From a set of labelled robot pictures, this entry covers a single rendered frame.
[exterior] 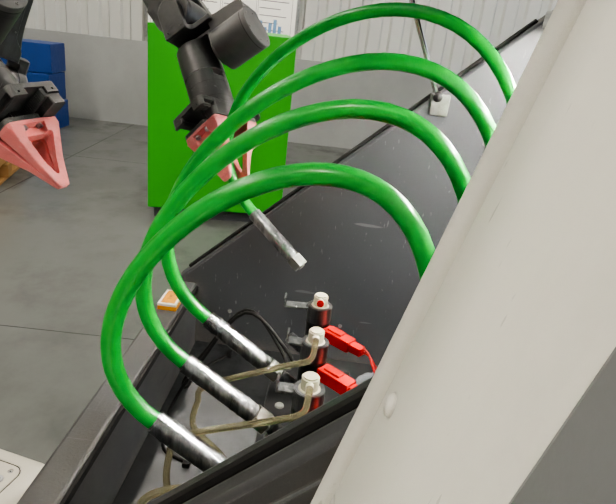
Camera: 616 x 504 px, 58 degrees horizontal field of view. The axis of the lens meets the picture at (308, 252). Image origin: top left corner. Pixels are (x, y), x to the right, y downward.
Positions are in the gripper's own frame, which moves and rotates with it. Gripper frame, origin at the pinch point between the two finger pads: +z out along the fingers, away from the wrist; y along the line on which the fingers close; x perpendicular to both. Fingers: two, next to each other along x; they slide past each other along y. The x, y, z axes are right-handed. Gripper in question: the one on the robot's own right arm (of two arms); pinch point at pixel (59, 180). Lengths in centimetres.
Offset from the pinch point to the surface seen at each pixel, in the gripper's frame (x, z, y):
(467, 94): 1.9, 18.3, 39.4
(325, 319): 6.6, 29.8, 13.0
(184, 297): -4.3, 18.3, 7.9
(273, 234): 15.8, 18.7, 8.8
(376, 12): 14.9, 6.1, 35.1
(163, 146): 278, -68, -170
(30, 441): 65, 29, -143
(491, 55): 13.3, 16.8, 42.0
